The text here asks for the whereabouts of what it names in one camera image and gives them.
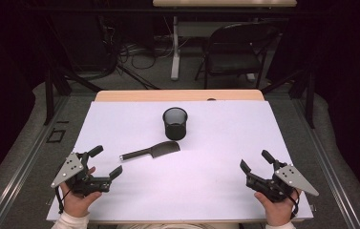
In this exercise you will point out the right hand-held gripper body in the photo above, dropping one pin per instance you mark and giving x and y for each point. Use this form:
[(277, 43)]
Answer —
[(290, 178)]

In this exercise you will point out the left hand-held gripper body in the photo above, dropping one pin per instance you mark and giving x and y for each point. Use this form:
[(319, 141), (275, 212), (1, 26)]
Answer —
[(72, 170)]

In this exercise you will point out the black comb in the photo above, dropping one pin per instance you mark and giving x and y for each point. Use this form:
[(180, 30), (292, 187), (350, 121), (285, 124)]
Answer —
[(165, 149)]

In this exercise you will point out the black mesh cup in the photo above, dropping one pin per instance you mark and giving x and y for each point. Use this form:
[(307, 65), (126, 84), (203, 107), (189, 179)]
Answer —
[(175, 130)]

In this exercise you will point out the person's right hand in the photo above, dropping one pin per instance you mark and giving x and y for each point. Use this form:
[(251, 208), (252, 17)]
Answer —
[(279, 211)]

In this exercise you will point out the person's left hand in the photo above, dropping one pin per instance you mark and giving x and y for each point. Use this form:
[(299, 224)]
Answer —
[(77, 205)]

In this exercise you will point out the white board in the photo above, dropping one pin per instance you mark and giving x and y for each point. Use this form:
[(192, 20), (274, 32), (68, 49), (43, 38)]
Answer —
[(200, 191)]

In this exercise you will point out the black metal stand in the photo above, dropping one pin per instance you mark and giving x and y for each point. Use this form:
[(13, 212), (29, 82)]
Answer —
[(310, 101), (49, 95)]

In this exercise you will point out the wooden table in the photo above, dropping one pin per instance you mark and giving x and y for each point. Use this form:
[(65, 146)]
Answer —
[(168, 95)]

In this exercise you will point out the black folding chair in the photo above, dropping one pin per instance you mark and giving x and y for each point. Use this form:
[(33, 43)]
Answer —
[(231, 60)]

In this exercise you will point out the white desk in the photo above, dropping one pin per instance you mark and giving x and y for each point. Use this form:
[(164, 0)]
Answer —
[(223, 3)]

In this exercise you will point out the grey metal floor rail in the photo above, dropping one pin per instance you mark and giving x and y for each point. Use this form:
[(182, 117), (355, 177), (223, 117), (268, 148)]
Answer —
[(25, 165), (327, 165)]

